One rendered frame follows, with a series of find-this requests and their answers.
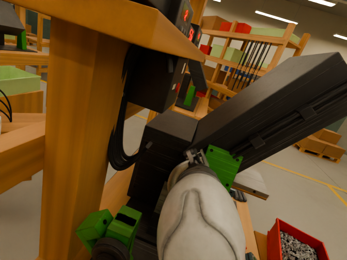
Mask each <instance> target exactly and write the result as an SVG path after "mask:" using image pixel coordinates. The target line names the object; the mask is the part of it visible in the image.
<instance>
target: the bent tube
mask: <svg viewBox="0 0 347 260"><path fill-rule="evenodd" d="M200 153H201V154H202V157H201V160H200V161H201V162H202V164H205V165H206V166H208V167H209V163H208V161H207V158H206V156H205V154H204V152H203V149H201V150H200ZM188 162H189V160H186V161H184V162H182V163H180V164H178V165H177V166H176V167H175V168H174V169H173V170H172V172H171V174H170V176H169V178H168V183H167V189H168V193H169V192H170V191H171V189H172V187H173V186H174V185H175V184H176V183H177V180H178V178H179V176H180V174H181V173H182V172H183V171H184V170H186V169H187V168H188Z"/></svg>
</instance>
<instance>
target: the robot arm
mask: <svg viewBox="0 0 347 260"><path fill-rule="evenodd" d="M183 155H184V156H185V158H186V159H189V162H188V168H187V169H186V170H184V171H183V172H182V173H181V174H180V176H179V178H178V180H177V183H176V184H175V185H174V186H173V187H172V189H171V191H170V192H169V194H168V195H167V198H166V200H165V202H164V204H163V207H162V210H161V214H160V218H159V222H158V226H157V241H156V244H157V254H158V258H159V260H246V259H245V251H246V240H245V235H244V231H243V227H242V224H241V220H240V216H239V213H238V211H237V208H236V206H235V204H234V201H233V199H232V197H231V196H230V194H229V192H228V191H227V189H226V188H225V187H224V186H223V185H222V183H221V182H220V180H219V178H218V176H217V174H216V173H215V172H214V171H213V170H212V169H210V168H209V167H208V166H206V165H205V164H202V162H201V161H200V160H201V157H202V154H201V153H200V152H199V153H197V149H196V148H195V149H190V150H188V151H185V152H183Z"/></svg>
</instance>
